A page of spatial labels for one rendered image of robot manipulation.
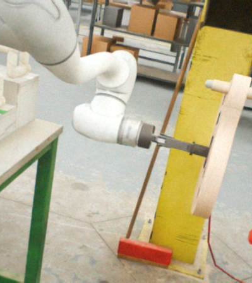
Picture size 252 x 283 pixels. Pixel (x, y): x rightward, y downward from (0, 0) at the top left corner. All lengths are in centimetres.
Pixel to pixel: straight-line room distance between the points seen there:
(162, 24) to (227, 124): 493
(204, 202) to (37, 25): 62
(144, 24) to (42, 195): 464
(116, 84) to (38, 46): 50
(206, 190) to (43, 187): 75
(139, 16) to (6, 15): 537
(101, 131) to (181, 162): 107
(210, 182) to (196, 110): 109
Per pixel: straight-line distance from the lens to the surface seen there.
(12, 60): 148
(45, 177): 165
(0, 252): 247
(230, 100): 113
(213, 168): 111
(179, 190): 234
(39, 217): 174
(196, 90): 215
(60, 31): 80
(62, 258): 245
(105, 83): 128
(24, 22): 76
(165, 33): 602
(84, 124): 127
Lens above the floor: 152
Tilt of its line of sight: 22 degrees down
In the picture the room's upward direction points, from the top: 11 degrees clockwise
